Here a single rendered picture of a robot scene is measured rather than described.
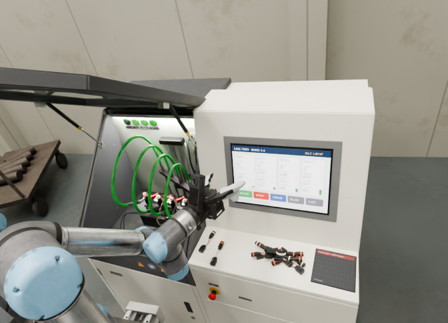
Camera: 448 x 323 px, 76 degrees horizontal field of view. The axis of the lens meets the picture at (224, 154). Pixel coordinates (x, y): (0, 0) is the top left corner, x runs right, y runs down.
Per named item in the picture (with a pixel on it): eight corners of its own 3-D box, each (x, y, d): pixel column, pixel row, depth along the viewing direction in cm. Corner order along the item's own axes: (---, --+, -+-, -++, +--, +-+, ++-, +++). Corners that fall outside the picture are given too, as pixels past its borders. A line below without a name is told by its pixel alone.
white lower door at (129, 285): (131, 319, 202) (89, 259, 164) (133, 315, 204) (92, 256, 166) (215, 348, 179) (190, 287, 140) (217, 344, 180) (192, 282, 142)
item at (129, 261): (92, 259, 164) (79, 241, 155) (97, 252, 167) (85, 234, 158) (189, 284, 141) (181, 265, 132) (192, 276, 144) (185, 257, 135)
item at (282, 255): (249, 263, 123) (247, 256, 120) (255, 243, 131) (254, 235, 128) (304, 275, 115) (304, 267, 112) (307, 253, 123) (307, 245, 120)
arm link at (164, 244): (146, 257, 84) (136, 238, 79) (173, 232, 90) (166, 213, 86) (163, 271, 79) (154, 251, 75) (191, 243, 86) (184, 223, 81)
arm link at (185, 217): (166, 214, 86) (183, 222, 81) (177, 204, 89) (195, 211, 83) (175, 232, 90) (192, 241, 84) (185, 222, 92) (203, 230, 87)
